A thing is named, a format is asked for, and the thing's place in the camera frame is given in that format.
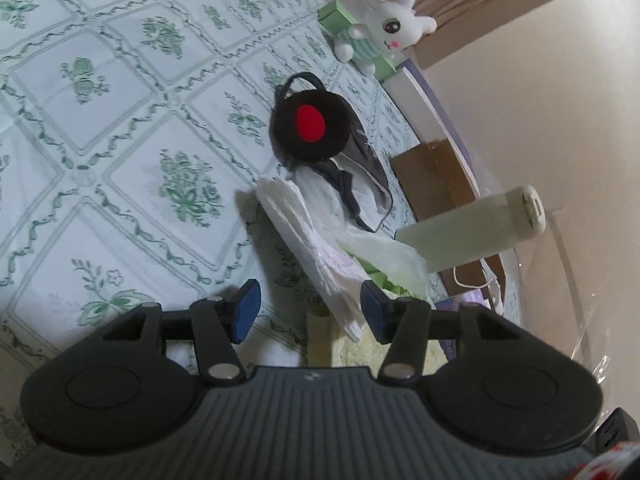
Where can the brown cardboard box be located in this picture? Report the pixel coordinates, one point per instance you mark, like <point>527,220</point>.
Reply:
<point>435,180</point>

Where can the black pouch with red dot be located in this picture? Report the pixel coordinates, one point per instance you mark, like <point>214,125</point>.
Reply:
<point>290,135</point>

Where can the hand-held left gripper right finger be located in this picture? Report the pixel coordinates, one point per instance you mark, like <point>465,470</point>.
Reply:
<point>375,310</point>

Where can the blue and white flat box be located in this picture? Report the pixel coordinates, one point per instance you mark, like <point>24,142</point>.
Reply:
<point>430,100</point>

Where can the white bunny plush toy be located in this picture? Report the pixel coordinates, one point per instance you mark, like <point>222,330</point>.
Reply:
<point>395,25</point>

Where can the cream thermos bottle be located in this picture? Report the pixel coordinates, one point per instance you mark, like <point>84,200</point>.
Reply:
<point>465,230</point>

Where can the black block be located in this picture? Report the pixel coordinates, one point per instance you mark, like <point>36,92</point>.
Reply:
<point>612,430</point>

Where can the floral tablecloth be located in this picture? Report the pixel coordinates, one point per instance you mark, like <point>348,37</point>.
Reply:
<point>125,85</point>

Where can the light green cloth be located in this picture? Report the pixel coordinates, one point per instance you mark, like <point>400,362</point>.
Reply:
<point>382,280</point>

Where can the light green box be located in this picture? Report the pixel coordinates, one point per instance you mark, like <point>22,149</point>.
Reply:
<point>335,15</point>

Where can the red white patterned cloth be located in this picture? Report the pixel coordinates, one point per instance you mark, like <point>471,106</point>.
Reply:
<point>615,465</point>

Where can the dark grey face mask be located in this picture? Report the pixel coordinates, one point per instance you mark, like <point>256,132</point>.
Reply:
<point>367,160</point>

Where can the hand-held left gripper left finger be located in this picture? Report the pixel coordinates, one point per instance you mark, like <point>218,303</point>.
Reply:
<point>247,310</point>

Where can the cream fluffy towel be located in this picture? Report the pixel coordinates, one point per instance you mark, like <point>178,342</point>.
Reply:
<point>350,352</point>

